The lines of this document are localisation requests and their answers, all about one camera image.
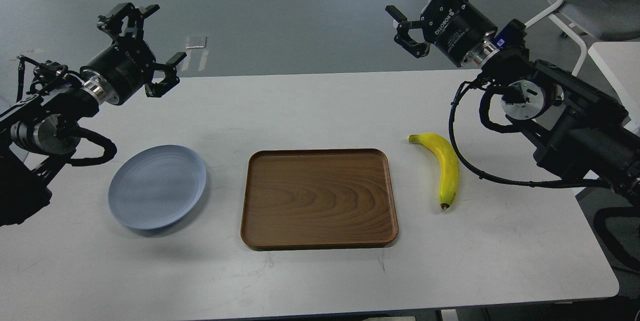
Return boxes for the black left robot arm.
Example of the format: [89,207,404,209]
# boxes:
[0,2,186,226]

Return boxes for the white side table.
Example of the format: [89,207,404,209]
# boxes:
[588,41,640,135]

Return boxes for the yellow banana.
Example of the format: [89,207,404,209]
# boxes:
[407,133,460,210]

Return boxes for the blue round plate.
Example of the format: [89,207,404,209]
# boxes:
[108,144,207,231]

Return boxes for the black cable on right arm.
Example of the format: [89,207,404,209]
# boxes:
[448,80,611,190]

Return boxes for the white grey office chair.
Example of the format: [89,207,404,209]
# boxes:
[525,0,640,77]

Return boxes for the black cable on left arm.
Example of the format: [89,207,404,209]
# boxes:
[67,127,118,167]

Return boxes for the brown wooden tray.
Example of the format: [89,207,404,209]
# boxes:
[240,148,399,251]

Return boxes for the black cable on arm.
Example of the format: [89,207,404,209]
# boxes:
[67,127,118,167]
[448,80,611,190]

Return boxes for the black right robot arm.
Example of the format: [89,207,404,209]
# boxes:
[385,0,639,207]

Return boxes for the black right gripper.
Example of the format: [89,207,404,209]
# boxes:
[385,0,499,68]

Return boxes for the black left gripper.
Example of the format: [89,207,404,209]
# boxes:
[80,3,187,106]

